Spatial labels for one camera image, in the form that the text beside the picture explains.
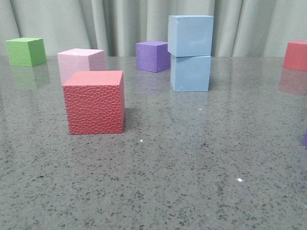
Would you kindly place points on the light blue foam cube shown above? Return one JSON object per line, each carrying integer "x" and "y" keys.
{"x": 190, "y": 74}

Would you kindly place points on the purple foam cube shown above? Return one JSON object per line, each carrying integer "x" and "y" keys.
{"x": 152, "y": 56}

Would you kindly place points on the large red textured cube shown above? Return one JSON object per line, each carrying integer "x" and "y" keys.
{"x": 95, "y": 102}

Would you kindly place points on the pink foam cube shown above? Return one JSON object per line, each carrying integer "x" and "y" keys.
{"x": 77, "y": 59}

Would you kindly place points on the grey-green curtain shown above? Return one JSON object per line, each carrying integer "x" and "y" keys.
{"x": 242, "y": 28}

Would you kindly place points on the green foam cube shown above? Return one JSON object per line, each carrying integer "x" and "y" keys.
{"x": 26, "y": 52}

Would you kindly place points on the purple cube at edge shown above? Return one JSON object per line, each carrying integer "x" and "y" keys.
{"x": 305, "y": 139}

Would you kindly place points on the red cube at right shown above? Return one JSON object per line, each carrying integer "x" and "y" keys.
{"x": 296, "y": 55}

